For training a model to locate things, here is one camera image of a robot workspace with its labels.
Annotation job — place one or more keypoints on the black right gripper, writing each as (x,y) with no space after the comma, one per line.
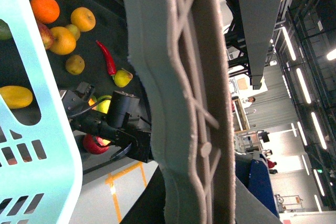
(75,99)

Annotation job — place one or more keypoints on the yellow lemon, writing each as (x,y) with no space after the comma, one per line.
(64,41)

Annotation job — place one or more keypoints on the large teal shopping basket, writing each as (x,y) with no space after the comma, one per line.
(45,183)

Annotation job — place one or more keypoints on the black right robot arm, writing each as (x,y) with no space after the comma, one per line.
(114,119)

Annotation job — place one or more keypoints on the red apple near shelf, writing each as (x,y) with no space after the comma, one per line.
(46,35)

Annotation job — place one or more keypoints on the orange on near shelf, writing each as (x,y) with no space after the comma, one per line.
(45,11)

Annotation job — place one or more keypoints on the brown yellow pear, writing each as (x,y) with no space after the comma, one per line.
(75,64)

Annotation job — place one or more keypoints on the red chili pepper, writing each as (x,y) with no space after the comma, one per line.
(110,64)

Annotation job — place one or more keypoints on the small yellow pear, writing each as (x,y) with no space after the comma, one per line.
(122,78)

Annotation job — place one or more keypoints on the yellow mango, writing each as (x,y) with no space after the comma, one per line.
(16,97)

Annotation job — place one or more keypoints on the yellow orange round fruit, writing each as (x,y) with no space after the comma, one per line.
(83,18)

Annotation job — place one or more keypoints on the green lime lower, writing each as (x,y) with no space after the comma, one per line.
(5,32)

